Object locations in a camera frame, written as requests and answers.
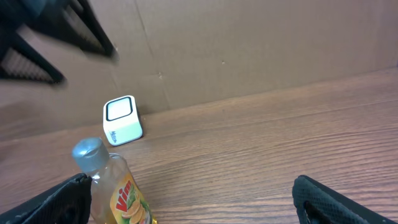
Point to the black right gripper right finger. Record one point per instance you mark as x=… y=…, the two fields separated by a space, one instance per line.
x=316 y=203

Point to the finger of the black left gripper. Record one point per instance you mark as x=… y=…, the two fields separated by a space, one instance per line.
x=74 y=22
x=21 y=62

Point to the white barcode scanner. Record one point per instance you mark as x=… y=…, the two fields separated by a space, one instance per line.
x=121 y=121

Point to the yellow Vim liquid bottle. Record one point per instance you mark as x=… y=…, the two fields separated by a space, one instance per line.
x=115 y=196

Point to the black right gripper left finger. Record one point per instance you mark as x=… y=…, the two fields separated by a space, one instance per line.
x=66 y=203

